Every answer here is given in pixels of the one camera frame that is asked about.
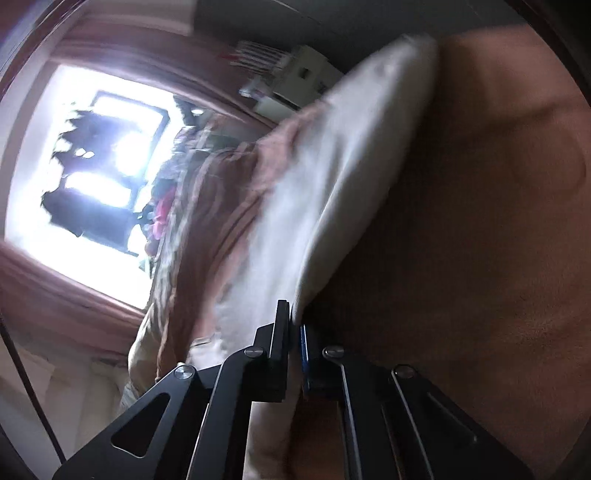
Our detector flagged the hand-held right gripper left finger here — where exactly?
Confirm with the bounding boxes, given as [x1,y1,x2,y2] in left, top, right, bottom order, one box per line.
[52,299,293,480]

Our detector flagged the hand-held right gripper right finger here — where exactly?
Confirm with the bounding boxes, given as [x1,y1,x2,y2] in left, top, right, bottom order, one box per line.
[299,324,537,480]

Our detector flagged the beige large garment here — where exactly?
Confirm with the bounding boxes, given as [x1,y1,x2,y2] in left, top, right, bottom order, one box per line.
[122,33,439,480]

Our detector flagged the dark hanging clothes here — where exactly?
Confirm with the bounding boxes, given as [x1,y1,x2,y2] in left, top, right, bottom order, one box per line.
[41,107,141,237]

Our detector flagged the olive patterned quilt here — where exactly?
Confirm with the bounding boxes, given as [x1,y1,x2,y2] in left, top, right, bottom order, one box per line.
[148,122,262,370]

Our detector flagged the brown blanket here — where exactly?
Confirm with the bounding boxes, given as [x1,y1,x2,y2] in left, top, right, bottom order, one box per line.
[291,25,591,480]

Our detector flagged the white storage boxes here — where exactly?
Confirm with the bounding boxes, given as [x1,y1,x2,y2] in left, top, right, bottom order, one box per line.
[238,39,345,123]

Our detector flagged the bright window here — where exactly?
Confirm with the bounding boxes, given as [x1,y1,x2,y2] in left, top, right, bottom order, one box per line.
[4,64,182,311]

